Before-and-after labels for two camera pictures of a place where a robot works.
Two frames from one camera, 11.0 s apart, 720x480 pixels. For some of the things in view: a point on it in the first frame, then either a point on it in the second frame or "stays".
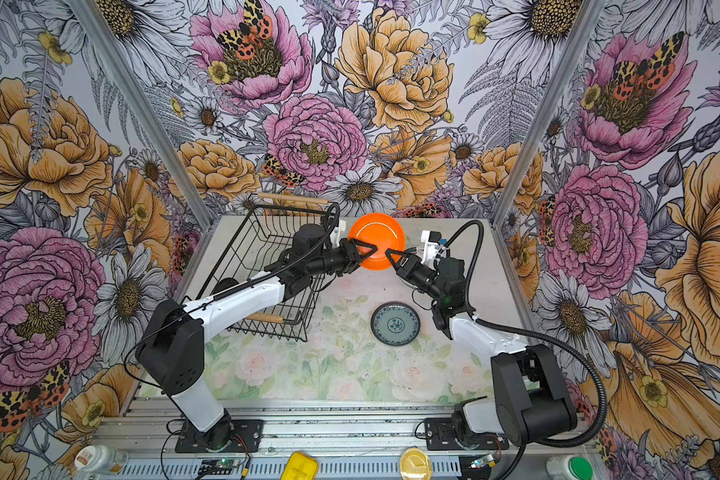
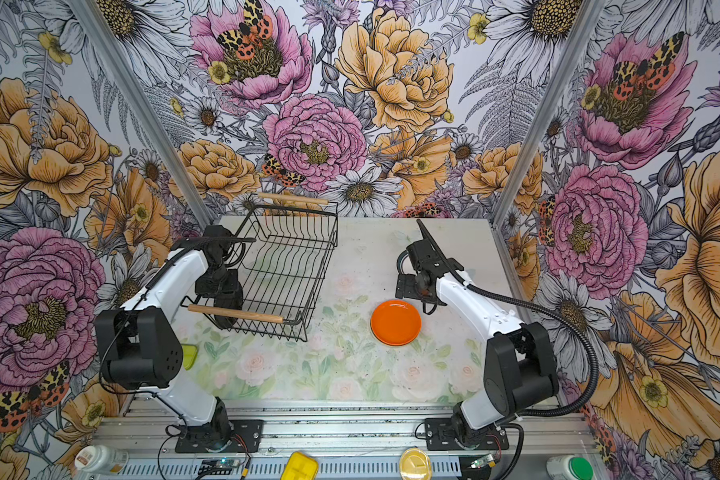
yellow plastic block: x=300 y=466 stays
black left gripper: x=353 y=254 → x=231 y=285
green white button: x=569 y=467 stays
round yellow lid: x=415 y=464 stays
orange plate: x=382 y=231 → x=395 y=322
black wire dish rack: x=262 y=237 stays
